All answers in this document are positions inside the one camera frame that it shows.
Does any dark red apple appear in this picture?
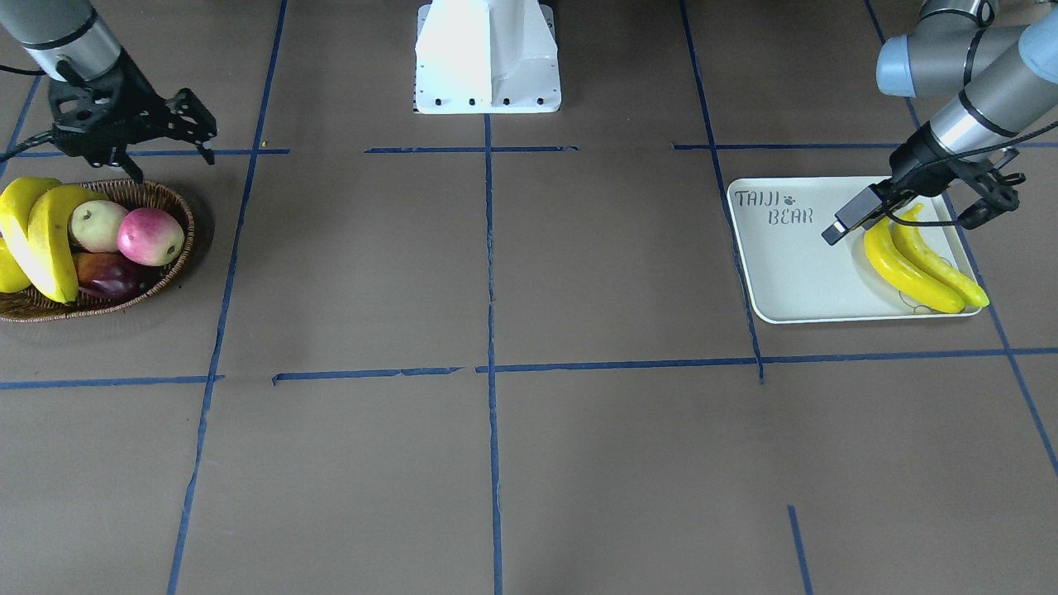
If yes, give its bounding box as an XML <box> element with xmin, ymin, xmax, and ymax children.
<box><xmin>74</xmin><ymin>252</ymin><xmax>163</xmax><ymax>302</ymax></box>

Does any yellow lemon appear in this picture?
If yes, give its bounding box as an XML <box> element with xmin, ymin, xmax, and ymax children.
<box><xmin>0</xmin><ymin>238</ymin><xmax>31</xmax><ymax>294</ymax></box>

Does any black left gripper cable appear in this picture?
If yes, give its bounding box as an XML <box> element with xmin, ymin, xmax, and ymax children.
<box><xmin>876</xmin><ymin>116</ymin><xmax>1058</xmax><ymax>228</ymax></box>

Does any yellow banana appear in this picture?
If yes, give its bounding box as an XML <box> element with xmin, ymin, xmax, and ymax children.
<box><xmin>26</xmin><ymin>184</ymin><xmax>107</xmax><ymax>304</ymax></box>
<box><xmin>891</xmin><ymin>204</ymin><xmax>990</xmax><ymax>308</ymax></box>
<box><xmin>863</xmin><ymin>223</ymin><xmax>966</xmax><ymax>315</ymax></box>
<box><xmin>1</xmin><ymin>177</ymin><xmax>61</xmax><ymax>287</ymax></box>

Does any white bear print tray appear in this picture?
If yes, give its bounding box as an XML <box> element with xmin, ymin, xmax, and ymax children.
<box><xmin>727</xmin><ymin>174</ymin><xmax>940</xmax><ymax>324</ymax></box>

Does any red pink apple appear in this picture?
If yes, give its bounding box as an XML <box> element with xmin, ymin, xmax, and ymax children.
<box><xmin>117</xmin><ymin>208</ymin><xmax>185</xmax><ymax>267</ymax></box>

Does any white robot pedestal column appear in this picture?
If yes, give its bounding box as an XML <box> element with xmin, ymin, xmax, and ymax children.
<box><xmin>413</xmin><ymin>1</ymin><xmax>563</xmax><ymax>114</ymax></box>

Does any brown woven basket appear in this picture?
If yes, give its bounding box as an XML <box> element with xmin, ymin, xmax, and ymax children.
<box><xmin>1</xmin><ymin>179</ymin><xmax>202</xmax><ymax>323</ymax></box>

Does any pale green apple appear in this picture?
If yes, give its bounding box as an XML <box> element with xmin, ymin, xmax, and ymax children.
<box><xmin>69</xmin><ymin>200</ymin><xmax>129</xmax><ymax>253</ymax></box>

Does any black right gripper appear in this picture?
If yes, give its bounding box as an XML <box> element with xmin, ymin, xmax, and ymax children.
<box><xmin>48</xmin><ymin>54</ymin><xmax>217</xmax><ymax>184</ymax></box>

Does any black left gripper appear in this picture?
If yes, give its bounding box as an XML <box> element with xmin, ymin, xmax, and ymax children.
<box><xmin>821</xmin><ymin>124</ymin><xmax>1027</xmax><ymax>247</ymax></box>

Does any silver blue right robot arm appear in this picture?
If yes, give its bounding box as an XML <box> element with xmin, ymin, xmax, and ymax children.
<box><xmin>1</xmin><ymin>1</ymin><xmax>218</xmax><ymax>183</ymax></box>

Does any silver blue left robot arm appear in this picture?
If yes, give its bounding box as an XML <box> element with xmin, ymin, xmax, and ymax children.
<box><xmin>822</xmin><ymin>1</ymin><xmax>1057</xmax><ymax>245</ymax></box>

